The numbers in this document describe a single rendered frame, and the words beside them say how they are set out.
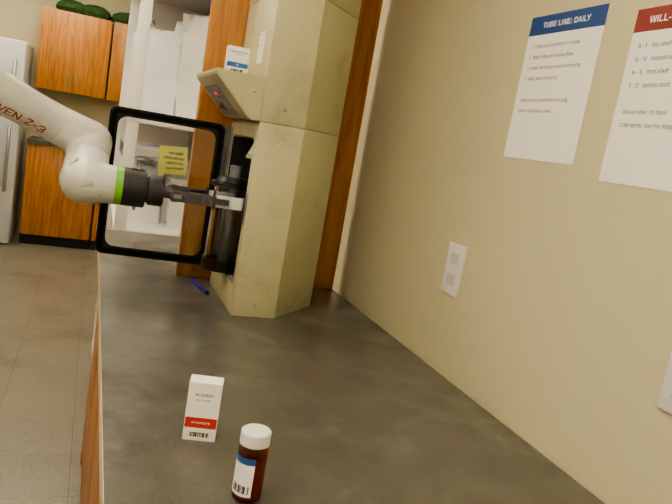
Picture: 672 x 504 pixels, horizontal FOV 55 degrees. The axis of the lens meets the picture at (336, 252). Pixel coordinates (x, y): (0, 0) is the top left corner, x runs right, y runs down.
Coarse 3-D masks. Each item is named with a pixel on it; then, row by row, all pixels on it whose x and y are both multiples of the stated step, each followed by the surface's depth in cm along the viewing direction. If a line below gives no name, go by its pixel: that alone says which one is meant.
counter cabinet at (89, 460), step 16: (96, 336) 229; (96, 352) 215; (96, 368) 202; (96, 384) 190; (96, 400) 180; (96, 416) 171; (96, 432) 163; (96, 448) 155; (80, 464) 253; (96, 464) 148; (96, 480) 142; (96, 496) 136
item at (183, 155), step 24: (120, 120) 172; (144, 120) 173; (120, 144) 173; (144, 144) 174; (168, 144) 175; (192, 144) 177; (144, 168) 175; (168, 168) 177; (192, 168) 178; (120, 216) 176; (144, 216) 178; (168, 216) 179; (192, 216) 181; (120, 240) 178; (144, 240) 179; (168, 240) 180; (192, 240) 182
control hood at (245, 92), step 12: (204, 72) 160; (216, 72) 145; (228, 72) 145; (240, 72) 146; (204, 84) 170; (216, 84) 155; (228, 84) 146; (240, 84) 147; (252, 84) 147; (264, 84) 149; (228, 96) 152; (240, 96) 147; (252, 96) 148; (240, 108) 149; (252, 108) 149
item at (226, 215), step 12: (216, 180) 162; (216, 192) 162; (228, 192) 160; (240, 192) 161; (216, 216) 162; (228, 216) 161; (240, 216) 163; (216, 228) 162; (228, 228) 162; (240, 228) 164; (216, 240) 162; (228, 240) 163; (204, 252) 166; (216, 252) 163; (228, 252) 163
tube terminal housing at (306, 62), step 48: (288, 0) 146; (288, 48) 149; (336, 48) 159; (288, 96) 151; (336, 96) 165; (288, 144) 153; (336, 144) 172; (288, 192) 156; (240, 240) 156; (288, 240) 159; (240, 288) 157; (288, 288) 165
